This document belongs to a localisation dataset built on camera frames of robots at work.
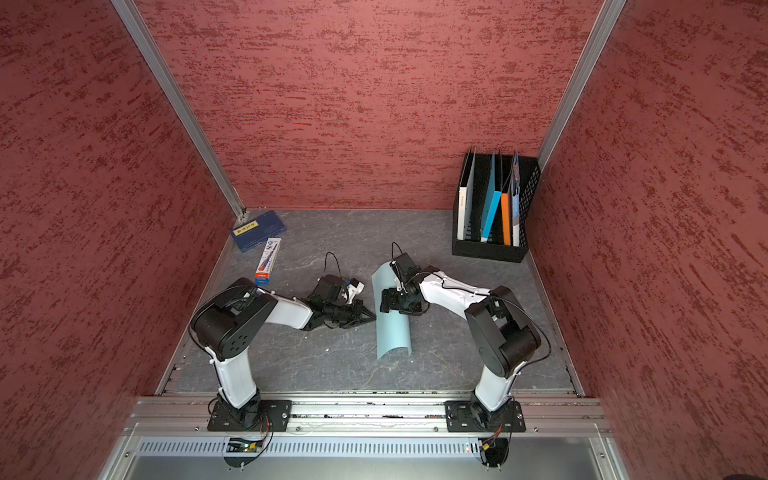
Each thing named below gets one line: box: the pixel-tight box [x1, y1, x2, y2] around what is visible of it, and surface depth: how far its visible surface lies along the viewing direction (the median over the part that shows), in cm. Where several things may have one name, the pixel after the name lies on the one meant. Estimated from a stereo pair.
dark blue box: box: [230, 211, 287, 253], surface depth 116 cm
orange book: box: [501, 176, 512, 246], surface depth 92 cm
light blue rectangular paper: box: [371, 262, 412, 361], surface depth 84 cm
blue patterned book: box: [511, 151, 520, 243], surface depth 92 cm
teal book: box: [480, 150, 502, 243], surface depth 96 cm
